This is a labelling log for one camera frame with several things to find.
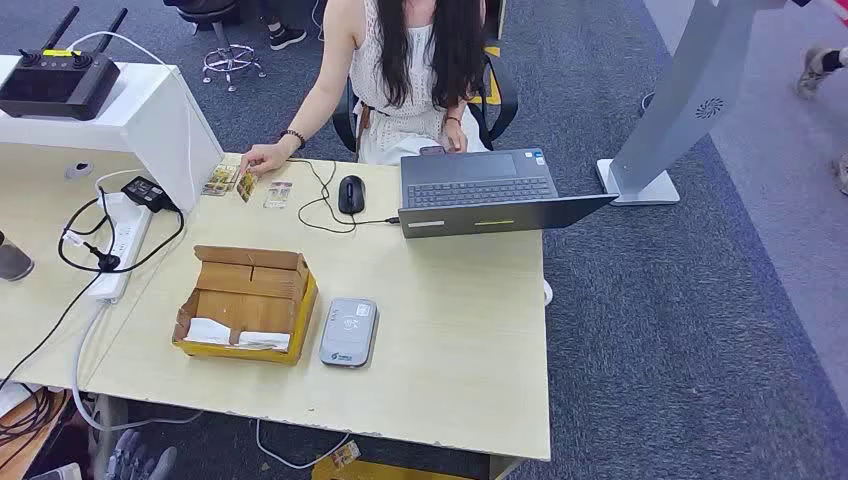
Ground white power strip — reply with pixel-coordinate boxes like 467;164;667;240
86;192;155;305

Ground chrome stool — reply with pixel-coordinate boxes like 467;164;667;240
177;0;268;93

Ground red striped object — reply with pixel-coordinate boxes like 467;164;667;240
818;0;848;29

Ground black sneaker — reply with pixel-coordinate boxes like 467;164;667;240
268;25;308;52

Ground person's right hand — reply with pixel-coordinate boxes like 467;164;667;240
239;142;293;177

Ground yellow floor tape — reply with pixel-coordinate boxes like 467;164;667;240
311;457;480;480

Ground black looped cable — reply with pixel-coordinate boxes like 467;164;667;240
57;187;187;275

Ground person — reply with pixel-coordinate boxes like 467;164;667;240
239;0;492;177

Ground person's left hand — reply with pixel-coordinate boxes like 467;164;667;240
442;120;469;155

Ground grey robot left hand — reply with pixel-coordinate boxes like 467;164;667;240
104;429;179;480

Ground black power adapter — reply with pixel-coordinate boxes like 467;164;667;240
120;175;180;215

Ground grey round object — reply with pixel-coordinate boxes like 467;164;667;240
0;231;36;283

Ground white cable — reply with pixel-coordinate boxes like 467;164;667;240
71;301;203;433
255;420;351;470
66;31;195;200

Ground large picture card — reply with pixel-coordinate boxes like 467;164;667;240
201;164;241;198

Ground black mouse cable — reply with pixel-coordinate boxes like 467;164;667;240
288;157;402;234

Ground yellow patterned card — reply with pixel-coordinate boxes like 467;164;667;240
236;170;260;204

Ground white key card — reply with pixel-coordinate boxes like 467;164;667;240
235;331;291;351
184;317;232;346

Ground dark grey laptop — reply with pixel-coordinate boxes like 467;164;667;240
397;146;621;240

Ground cardboard box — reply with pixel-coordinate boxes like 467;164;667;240
172;245;319;367

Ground black plug with cable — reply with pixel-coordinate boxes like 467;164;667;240
0;241;122;392

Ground black office chair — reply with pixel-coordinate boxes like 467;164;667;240
331;39;520;154

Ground grey kiosk stand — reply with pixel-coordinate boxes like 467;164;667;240
596;0;816;208

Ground grey card reader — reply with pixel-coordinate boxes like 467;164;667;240
319;298;380;369

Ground small plastic bag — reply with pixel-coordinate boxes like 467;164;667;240
329;440;362;472

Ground black computer mouse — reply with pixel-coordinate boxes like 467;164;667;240
337;174;367;216

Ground black antenna remote controller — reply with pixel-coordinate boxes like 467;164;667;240
0;6;130;122

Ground grey desk leg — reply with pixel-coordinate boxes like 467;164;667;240
91;394;130;478

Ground tangled black cables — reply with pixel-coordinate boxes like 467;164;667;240
0;384;54;458

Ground white desktop cabinet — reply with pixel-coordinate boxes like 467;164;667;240
0;54;225;215

